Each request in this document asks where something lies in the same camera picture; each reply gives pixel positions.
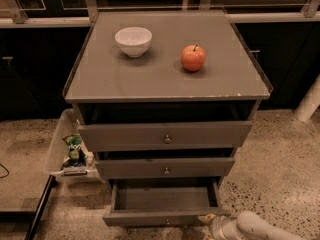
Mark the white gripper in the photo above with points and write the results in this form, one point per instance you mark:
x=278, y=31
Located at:
x=218, y=226

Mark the grey bottom drawer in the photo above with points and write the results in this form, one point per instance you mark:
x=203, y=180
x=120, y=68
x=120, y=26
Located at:
x=163, y=202

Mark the grey drawer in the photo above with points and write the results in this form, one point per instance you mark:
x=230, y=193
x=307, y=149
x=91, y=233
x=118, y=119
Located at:
x=164, y=168
x=164, y=136
x=163, y=202

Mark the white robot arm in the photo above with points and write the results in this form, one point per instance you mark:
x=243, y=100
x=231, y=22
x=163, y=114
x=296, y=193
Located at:
x=274, y=191

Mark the grey middle drawer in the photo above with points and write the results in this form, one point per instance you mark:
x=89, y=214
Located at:
x=164, y=168

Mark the grey top drawer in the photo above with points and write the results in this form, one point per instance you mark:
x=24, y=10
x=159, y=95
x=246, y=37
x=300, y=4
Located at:
x=164, y=136

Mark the grey drawer cabinet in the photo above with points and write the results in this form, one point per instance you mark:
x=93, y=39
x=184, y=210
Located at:
x=109, y=87

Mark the green snack bag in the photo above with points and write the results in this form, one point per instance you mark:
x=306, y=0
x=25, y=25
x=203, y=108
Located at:
x=75, y=156

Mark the clear plastic bin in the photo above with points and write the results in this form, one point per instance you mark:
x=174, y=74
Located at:
x=58, y=150

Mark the red apple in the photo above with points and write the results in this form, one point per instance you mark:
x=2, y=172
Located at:
x=193, y=58

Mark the white ceramic bowl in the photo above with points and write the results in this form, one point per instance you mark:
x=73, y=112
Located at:
x=133, y=41

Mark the black floor rail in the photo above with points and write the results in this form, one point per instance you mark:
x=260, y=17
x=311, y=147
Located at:
x=36, y=217

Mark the metal railing frame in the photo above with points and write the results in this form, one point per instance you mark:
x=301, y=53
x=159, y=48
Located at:
x=83, y=13

